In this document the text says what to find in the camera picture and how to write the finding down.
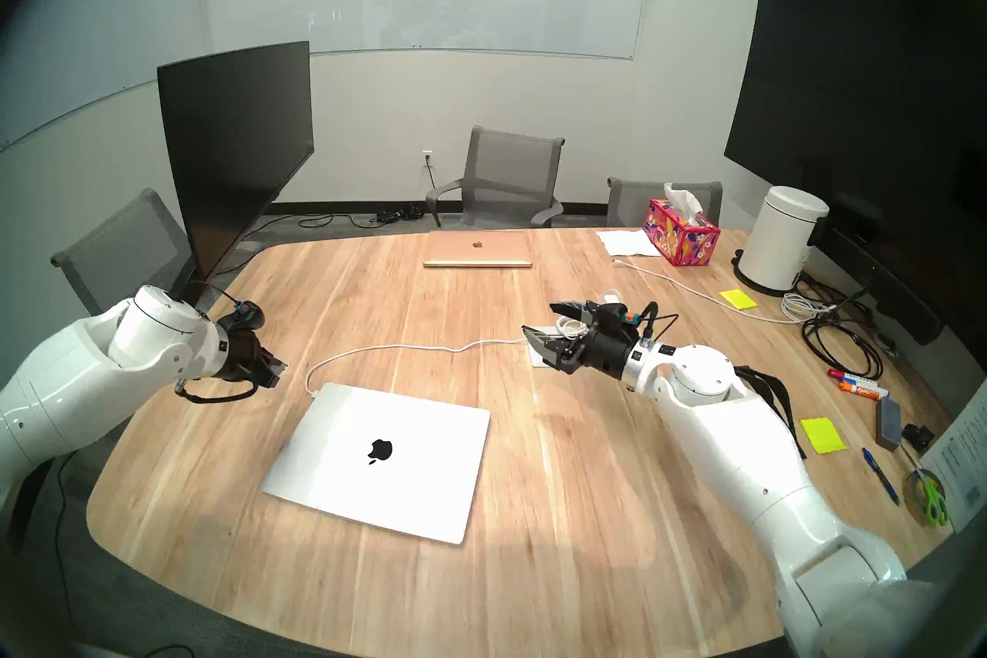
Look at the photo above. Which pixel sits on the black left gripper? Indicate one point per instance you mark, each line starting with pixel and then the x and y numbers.
pixel 240 356

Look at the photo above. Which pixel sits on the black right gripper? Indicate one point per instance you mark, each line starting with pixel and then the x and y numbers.
pixel 605 352

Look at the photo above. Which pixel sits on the silver MacBook laptop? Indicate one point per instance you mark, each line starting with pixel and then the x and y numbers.
pixel 401 479

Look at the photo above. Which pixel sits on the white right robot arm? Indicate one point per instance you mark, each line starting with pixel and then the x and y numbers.
pixel 732 448

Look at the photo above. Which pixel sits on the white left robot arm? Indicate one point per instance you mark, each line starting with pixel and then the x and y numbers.
pixel 77 379

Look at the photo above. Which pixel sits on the gold MacBook laptop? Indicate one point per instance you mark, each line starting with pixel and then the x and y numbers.
pixel 478 255

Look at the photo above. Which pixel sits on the white power adapter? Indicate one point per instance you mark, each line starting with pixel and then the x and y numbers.
pixel 611 296

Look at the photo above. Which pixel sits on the white paper napkin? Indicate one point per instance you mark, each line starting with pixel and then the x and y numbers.
pixel 624 242

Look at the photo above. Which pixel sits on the grey mesh office chair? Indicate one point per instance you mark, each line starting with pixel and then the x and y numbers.
pixel 509 167
pixel 636 201
pixel 116 263

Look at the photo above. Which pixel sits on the floral red tissue box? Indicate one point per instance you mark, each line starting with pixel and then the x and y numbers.
pixel 678 240

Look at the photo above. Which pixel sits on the yellow sticky note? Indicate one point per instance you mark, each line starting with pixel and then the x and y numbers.
pixel 739 299

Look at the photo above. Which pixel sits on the black curved monitor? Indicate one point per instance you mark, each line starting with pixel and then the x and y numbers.
pixel 231 148

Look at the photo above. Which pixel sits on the white cylindrical bin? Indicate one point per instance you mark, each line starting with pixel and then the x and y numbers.
pixel 779 240

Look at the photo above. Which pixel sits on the red whiteboard marker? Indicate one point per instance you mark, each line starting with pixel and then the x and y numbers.
pixel 835 373

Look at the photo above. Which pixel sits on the yellow sticky note pad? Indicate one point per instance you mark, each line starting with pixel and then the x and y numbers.
pixel 823 435

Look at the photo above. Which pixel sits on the orange whiteboard marker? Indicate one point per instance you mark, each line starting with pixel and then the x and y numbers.
pixel 860 389

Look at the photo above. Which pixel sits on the black video bar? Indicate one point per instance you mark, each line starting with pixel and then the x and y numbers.
pixel 894 294

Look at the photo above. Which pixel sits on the grey whiteboard eraser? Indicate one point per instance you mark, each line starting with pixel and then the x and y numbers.
pixel 888 424

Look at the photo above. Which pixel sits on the blue pen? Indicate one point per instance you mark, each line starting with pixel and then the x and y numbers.
pixel 879 473

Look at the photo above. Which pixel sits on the black binder clip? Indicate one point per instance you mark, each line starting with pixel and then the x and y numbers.
pixel 917 435

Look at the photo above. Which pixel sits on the white printed paper sheet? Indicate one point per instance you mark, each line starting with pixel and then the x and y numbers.
pixel 964 456

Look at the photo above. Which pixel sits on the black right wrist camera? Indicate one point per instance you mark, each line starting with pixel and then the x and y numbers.
pixel 611 316

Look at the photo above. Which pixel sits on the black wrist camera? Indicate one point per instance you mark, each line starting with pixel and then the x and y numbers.
pixel 248 316
pixel 611 316

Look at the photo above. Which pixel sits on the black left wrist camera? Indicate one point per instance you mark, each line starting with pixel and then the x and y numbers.
pixel 248 316

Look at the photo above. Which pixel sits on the large black wall TV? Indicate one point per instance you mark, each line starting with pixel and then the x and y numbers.
pixel 848 70

